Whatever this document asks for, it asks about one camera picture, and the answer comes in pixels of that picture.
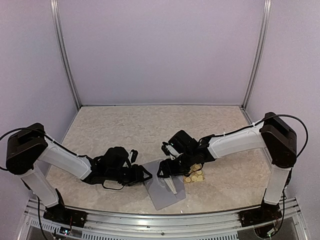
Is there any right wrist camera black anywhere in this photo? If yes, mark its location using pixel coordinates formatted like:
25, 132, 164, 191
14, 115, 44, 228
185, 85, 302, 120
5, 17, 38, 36
161, 142, 176, 160

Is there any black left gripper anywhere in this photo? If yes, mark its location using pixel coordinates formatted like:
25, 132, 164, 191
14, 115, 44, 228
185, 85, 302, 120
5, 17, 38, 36
106, 164, 152, 187

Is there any black right camera cable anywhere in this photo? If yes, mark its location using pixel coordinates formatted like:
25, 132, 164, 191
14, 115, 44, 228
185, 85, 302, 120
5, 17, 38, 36
272, 114, 309, 157

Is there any aluminium frame post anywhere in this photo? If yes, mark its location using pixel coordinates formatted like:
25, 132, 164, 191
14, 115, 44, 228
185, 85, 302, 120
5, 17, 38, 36
50, 0, 82, 111
241, 0, 272, 112

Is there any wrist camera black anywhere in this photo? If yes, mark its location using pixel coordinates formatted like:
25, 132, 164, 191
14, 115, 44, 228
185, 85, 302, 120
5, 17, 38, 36
161, 142, 176, 160
128, 149, 138, 164

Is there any grey envelope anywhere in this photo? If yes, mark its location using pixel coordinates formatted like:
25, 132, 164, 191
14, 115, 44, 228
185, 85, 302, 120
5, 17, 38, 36
143, 160, 186, 210

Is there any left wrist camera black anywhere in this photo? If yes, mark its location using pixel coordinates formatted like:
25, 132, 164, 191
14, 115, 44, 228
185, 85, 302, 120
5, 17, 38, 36
128, 149, 138, 164

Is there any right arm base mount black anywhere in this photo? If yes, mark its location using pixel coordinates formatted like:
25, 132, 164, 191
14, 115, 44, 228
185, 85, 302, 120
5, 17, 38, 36
238, 201, 283, 228

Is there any black camera cable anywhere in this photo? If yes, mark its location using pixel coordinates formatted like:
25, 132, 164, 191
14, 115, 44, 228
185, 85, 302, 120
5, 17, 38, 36
272, 114, 309, 157
0, 127, 36, 172

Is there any front aluminium rail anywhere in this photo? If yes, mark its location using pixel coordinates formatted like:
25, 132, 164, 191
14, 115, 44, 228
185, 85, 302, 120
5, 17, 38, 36
23, 204, 308, 240

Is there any left aluminium frame post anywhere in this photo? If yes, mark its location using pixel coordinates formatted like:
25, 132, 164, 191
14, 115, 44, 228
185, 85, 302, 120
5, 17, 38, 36
50, 0, 82, 111

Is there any black left camera cable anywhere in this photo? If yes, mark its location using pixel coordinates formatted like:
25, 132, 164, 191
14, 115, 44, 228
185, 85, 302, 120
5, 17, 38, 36
0, 127, 36, 172

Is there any brown sticker sheet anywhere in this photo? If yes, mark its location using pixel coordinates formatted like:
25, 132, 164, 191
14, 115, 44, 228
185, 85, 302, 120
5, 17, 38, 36
183, 163, 205, 184

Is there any right aluminium frame post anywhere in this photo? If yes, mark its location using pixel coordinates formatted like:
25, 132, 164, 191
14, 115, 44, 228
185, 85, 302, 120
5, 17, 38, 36
241, 0, 272, 112

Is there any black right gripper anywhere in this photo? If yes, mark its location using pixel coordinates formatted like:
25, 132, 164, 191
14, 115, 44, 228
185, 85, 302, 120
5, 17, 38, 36
156, 151, 195, 179

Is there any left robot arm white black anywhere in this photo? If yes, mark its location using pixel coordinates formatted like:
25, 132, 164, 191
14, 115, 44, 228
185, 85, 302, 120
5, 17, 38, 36
0, 122, 153, 223

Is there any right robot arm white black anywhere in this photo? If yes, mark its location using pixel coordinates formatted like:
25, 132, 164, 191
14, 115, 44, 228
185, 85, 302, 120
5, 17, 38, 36
157, 112, 298, 222

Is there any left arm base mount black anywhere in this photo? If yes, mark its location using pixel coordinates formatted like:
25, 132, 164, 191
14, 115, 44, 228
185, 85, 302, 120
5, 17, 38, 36
43, 189, 88, 228

